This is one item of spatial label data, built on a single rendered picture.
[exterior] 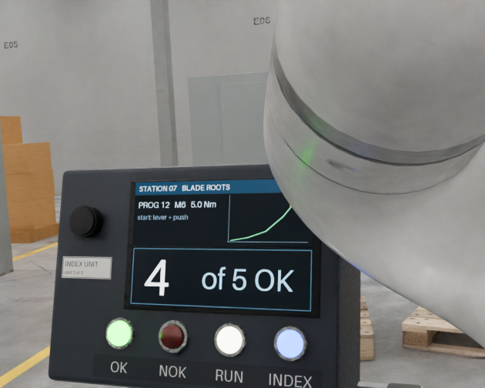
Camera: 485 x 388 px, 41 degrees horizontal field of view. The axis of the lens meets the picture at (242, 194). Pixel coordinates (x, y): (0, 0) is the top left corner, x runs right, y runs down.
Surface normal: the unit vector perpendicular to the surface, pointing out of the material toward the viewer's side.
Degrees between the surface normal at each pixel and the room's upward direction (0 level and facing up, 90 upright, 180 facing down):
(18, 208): 90
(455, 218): 42
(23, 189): 90
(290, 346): 78
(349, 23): 111
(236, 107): 90
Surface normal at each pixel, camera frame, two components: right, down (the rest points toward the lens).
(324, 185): -0.55, 0.76
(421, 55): -0.20, 0.63
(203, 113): -0.24, 0.11
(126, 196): -0.33, -0.15
